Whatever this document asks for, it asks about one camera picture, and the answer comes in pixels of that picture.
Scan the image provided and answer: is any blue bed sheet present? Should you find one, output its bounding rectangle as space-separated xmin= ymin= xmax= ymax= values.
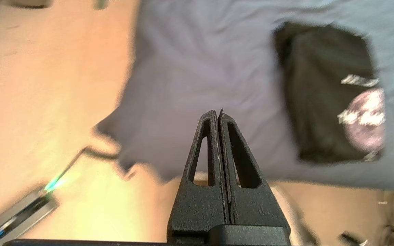
xmin=93 ymin=0 xmax=394 ymax=197

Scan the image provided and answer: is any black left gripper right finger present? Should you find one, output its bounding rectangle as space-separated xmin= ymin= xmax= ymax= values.
xmin=219 ymin=109 xmax=290 ymax=236

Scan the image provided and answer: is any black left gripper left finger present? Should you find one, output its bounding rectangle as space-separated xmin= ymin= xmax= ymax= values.
xmin=167 ymin=110 xmax=231 ymax=240

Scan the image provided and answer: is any black t-shirt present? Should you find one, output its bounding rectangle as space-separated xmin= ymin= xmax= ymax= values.
xmin=274 ymin=22 xmax=387 ymax=164

